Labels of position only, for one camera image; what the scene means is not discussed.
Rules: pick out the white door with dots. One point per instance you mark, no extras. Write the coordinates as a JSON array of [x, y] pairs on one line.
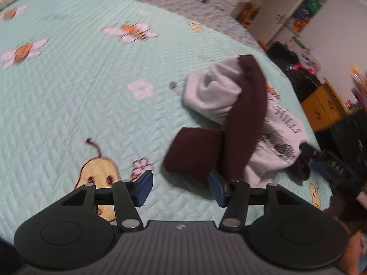
[[275, 8]]

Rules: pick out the frog-print bedsheet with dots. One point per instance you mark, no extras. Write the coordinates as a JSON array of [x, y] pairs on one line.
[[177, 3]]

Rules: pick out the hanging colourful bags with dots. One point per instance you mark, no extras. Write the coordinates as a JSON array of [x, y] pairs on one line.
[[308, 8]]

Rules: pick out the mint bee-print quilt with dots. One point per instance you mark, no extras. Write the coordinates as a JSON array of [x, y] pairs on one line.
[[71, 91]]

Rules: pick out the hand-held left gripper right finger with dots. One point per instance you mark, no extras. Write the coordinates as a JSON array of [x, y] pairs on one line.
[[216, 187]]

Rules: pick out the wooden desk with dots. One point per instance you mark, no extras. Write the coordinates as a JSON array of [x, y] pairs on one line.
[[324, 108]]

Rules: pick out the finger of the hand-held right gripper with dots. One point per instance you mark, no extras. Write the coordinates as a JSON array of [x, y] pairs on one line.
[[320, 169], [309, 149]]

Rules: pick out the maroon and grey sweatshirt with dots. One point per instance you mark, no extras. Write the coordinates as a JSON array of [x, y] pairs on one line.
[[243, 114]]

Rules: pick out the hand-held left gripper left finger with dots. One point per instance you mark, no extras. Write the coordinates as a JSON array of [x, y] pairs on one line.
[[144, 187]]

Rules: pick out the black armchair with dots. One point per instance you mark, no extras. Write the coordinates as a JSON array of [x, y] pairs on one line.
[[289, 63]]

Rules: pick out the white plastic bag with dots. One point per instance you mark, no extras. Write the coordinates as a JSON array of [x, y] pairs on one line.
[[304, 54]]

